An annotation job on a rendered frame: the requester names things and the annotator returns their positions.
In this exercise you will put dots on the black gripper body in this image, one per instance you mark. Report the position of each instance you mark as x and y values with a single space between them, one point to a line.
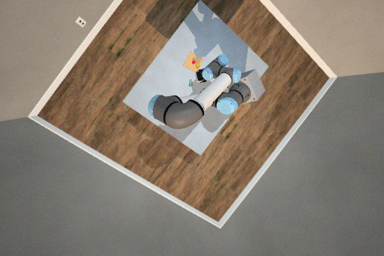
199 74

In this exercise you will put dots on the tan mat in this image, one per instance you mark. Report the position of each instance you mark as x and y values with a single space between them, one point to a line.
188 62

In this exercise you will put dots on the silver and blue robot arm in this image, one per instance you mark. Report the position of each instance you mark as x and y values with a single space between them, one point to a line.
181 112

